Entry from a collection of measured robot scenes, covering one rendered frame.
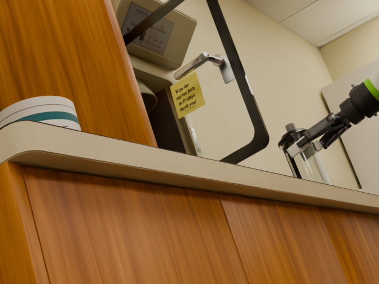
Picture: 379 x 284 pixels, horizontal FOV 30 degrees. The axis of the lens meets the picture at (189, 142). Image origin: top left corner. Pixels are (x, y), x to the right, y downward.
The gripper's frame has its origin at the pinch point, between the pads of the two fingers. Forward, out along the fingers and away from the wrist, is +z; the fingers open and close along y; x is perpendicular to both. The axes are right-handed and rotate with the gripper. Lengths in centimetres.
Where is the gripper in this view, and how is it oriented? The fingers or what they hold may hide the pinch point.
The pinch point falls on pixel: (302, 150)
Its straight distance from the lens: 208.5
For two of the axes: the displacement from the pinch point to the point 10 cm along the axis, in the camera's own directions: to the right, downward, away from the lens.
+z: -7.1, 6.2, 3.4
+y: -5.2, -1.3, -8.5
